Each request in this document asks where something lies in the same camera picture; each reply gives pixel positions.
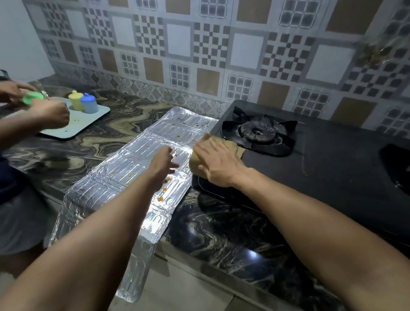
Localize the silver foil splash guard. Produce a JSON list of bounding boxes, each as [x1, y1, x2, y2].
[[42, 104, 229, 308]]

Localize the brown cleaning cloth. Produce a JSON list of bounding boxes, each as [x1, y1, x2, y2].
[[187, 130, 248, 180]]

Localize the person's left hand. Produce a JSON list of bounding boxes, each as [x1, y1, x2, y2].
[[146, 145, 181, 185]]

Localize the blue lidded container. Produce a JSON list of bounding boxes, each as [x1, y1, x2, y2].
[[80, 92, 99, 114]]

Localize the person's right hand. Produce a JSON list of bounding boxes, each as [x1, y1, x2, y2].
[[193, 135, 250, 190]]

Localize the yellow lidded container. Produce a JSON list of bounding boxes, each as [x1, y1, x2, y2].
[[68, 90, 85, 112]]

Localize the person's right forearm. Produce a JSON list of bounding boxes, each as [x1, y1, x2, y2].
[[233, 158, 410, 311]]

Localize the green lidded container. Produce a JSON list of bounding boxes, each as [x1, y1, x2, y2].
[[22, 91, 46, 106]]

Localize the light blue tray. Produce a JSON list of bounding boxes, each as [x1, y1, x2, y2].
[[37, 94, 113, 141]]

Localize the person's left forearm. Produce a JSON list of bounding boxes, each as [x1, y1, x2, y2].
[[0, 170, 172, 311]]

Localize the black gas stove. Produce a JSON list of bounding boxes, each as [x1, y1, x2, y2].
[[187, 91, 410, 288]]

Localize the black burner grate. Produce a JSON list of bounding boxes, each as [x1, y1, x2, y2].
[[379, 143, 410, 207], [220, 104, 300, 160]]

